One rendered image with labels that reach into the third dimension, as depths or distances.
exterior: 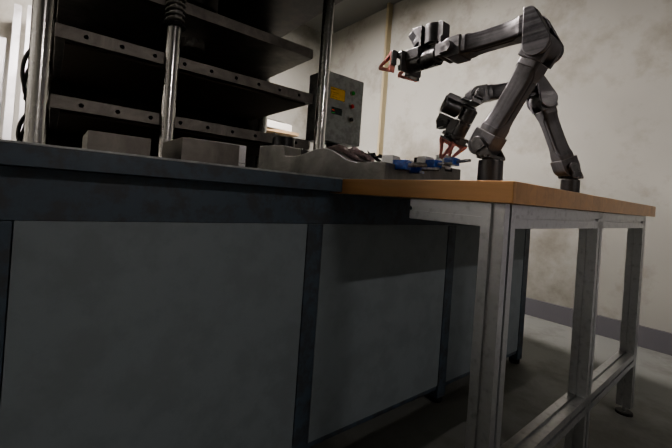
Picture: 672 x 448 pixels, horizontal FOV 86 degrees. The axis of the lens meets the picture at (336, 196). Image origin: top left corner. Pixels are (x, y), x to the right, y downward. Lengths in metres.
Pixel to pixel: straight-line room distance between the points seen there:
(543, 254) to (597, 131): 0.89
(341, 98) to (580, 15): 1.79
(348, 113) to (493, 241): 1.64
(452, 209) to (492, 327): 0.23
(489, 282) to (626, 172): 2.18
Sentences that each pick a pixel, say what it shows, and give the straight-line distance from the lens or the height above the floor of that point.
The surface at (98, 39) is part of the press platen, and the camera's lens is 1.71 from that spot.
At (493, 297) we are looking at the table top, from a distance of 0.74.
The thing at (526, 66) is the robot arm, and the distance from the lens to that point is 1.04.
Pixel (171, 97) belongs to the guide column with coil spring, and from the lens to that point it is 1.66.
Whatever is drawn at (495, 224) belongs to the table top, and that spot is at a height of 0.72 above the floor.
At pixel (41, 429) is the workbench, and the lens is 0.91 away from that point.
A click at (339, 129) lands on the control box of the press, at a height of 1.15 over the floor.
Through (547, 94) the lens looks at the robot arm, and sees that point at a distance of 1.55.
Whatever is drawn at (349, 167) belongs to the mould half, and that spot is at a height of 0.84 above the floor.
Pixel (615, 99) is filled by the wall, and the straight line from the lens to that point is 2.96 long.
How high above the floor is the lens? 0.75
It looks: level
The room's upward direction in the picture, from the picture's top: 4 degrees clockwise
